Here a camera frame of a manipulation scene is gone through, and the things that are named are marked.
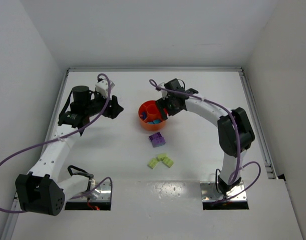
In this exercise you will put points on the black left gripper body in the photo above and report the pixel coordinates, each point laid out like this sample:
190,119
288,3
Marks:
111,107

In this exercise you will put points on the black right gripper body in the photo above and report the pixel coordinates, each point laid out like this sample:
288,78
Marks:
163,110

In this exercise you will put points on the blue arch lego piece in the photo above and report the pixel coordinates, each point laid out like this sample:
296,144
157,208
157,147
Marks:
143,116

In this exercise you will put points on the yellow-green lego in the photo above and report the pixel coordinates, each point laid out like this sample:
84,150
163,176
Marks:
152,163
168,162
161,156

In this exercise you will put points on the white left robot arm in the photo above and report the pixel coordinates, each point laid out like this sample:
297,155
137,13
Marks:
39,191

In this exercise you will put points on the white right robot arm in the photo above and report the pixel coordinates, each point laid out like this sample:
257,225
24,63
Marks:
235,132

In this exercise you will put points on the orange round divided container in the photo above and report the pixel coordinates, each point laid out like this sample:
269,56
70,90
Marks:
152,113

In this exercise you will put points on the purple lego block stack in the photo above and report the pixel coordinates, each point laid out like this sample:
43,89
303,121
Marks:
157,140

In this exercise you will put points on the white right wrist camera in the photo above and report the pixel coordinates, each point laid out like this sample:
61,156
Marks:
162,88

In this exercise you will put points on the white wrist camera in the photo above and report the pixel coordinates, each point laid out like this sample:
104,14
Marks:
101,87
162,88

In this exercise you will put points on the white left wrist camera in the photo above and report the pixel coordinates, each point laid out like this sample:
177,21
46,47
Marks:
101,87

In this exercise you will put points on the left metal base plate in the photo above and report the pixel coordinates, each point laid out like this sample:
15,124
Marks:
101,194

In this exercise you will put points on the metal base plate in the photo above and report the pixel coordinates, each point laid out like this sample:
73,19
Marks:
210,194
101,194

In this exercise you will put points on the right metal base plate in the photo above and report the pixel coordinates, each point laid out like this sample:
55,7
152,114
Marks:
210,194

